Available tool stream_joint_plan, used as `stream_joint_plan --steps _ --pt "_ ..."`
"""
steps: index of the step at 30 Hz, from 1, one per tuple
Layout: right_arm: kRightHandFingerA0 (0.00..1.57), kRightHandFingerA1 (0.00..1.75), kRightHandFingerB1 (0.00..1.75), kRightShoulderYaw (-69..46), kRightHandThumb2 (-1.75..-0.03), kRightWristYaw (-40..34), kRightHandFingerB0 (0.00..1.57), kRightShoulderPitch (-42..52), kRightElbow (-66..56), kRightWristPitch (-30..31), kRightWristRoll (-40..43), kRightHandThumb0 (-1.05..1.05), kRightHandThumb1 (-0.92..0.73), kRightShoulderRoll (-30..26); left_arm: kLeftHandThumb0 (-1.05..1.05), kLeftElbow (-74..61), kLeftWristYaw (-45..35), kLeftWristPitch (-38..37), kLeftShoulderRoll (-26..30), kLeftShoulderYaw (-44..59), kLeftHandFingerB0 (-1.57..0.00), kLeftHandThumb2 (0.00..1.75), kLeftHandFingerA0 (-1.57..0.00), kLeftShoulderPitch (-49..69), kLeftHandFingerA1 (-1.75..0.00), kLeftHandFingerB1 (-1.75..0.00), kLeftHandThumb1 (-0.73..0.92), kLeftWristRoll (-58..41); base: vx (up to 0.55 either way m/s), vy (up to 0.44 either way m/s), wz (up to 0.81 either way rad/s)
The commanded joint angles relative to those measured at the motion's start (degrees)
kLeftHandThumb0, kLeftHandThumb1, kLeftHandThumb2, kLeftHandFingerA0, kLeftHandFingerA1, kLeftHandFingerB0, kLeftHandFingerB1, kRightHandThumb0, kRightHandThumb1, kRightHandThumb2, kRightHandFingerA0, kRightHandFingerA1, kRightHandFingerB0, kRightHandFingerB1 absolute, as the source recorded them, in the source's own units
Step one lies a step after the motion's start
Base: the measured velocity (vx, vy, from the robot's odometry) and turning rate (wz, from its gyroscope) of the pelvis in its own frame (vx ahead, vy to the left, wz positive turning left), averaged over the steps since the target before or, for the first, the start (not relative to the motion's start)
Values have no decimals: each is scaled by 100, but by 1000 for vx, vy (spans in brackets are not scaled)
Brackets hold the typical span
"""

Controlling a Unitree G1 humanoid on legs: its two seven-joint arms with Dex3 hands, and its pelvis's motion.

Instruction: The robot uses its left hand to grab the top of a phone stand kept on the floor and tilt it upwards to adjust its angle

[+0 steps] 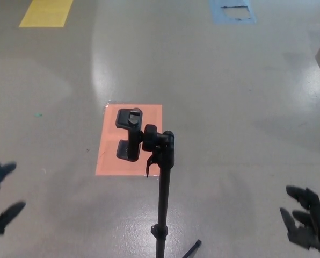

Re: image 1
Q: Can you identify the orange floor marking sheet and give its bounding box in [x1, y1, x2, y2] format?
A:
[94, 104, 163, 177]

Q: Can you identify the yellow floor marking sheet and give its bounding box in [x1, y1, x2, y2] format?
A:
[18, 0, 74, 28]

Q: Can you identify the black phone stand tripod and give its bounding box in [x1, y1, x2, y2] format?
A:
[115, 107, 202, 258]

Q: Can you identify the torn blue floor marking sheet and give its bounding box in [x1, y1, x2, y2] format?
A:
[208, 0, 257, 25]

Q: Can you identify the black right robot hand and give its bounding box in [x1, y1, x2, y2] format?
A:
[279, 185, 320, 254]

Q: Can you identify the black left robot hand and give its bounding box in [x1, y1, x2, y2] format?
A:
[0, 161, 26, 237]

